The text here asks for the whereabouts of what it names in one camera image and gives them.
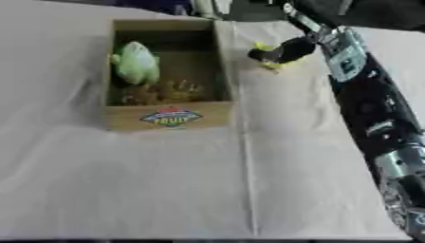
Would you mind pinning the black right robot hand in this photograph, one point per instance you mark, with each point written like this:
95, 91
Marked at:
290, 49

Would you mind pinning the yellow toy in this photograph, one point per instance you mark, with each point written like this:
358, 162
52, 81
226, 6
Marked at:
272, 65

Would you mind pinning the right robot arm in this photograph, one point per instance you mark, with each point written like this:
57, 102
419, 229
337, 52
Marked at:
376, 110

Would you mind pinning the tan cardboard box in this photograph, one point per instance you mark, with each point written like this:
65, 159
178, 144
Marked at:
166, 118

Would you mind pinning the white background object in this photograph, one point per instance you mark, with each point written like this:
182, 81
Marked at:
210, 8

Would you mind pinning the brown soft toy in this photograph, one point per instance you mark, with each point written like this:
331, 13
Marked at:
166, 93

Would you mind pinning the green soft toy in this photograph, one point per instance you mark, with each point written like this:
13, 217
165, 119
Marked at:
136, 61

